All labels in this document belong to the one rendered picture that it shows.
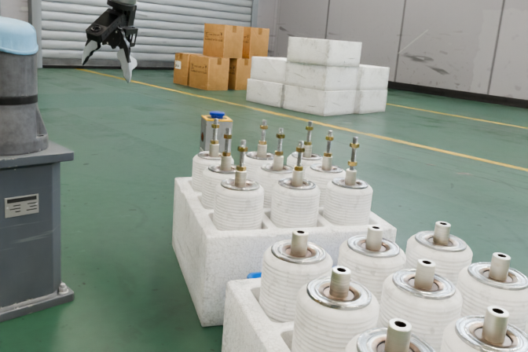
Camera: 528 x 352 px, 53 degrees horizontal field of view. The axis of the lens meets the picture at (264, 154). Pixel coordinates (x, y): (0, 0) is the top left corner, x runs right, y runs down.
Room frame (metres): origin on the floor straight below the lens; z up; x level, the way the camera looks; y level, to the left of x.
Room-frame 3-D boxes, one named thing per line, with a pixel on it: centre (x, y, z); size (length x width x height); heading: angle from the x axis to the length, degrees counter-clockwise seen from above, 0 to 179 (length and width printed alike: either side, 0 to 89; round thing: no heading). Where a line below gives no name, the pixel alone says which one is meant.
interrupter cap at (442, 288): (0.60, -0.21, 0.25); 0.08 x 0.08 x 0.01
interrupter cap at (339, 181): (1.05, -0.18, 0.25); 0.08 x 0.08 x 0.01
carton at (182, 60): (5.27, 0.77, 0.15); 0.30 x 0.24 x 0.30; 134
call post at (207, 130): (1.38, 0.13, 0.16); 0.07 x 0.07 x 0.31; 19
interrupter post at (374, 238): (0.72, -0.17, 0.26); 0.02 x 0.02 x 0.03
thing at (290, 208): (1.01, -0.07, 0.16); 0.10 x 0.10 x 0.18
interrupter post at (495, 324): (0.49, -0.25, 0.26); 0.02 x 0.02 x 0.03
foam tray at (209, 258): (1.13, -0.03, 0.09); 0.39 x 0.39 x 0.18; 19
